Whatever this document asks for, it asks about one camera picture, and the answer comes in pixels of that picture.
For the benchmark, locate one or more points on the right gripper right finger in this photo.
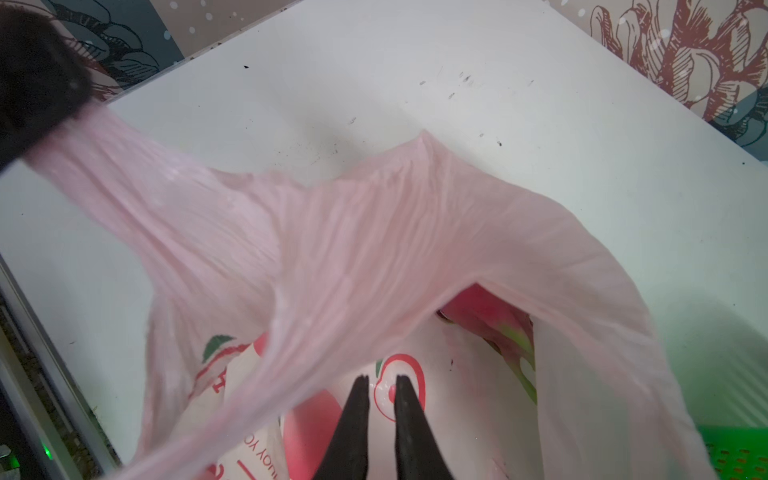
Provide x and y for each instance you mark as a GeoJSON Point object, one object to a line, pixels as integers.
{"type": "Point", "coordinates": [417, 454]}

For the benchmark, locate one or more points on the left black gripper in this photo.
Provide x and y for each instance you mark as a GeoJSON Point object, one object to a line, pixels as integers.
{"type": "Point", "coordinates": [43, 82]}

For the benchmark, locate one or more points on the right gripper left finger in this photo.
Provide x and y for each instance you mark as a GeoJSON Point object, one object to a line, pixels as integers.
{"type": "Point", "coordinates": [347, 454]}

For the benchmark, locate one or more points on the pink plastic bag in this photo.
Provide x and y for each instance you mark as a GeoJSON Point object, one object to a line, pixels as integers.
{"type": "Point", "coordinates": [267, 290]}

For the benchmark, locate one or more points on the green plastic basket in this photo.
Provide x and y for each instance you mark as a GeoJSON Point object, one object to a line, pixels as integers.
{"type": "Point", "coordinates": [737, 453]}

